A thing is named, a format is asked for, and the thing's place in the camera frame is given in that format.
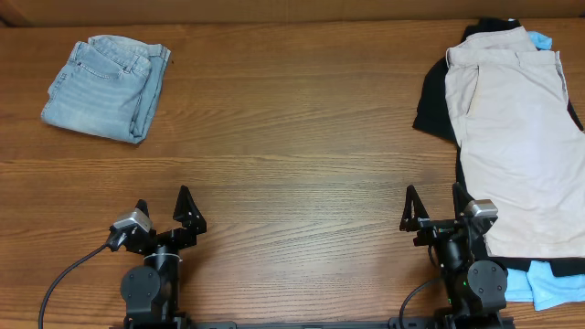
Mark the beige khaki shorts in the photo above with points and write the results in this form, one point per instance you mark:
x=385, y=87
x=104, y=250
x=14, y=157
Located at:
x=475, y=96

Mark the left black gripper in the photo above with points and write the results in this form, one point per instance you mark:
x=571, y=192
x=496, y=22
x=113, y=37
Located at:
x=165, y=237

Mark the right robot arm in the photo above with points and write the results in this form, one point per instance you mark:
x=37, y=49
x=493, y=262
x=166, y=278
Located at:
x=475, y=288

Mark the folded light blue jeans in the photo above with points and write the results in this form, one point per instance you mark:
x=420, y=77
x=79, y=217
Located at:
x=109, y=87

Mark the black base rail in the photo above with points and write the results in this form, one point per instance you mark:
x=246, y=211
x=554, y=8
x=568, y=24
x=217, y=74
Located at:
x=392, y=323

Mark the light blue t-shirt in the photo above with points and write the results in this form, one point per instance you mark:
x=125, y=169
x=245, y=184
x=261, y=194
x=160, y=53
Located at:
x=544, y=285

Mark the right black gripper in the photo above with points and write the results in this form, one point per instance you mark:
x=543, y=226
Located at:
x=416, y=220

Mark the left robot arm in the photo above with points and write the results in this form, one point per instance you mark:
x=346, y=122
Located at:
x=151, y=291

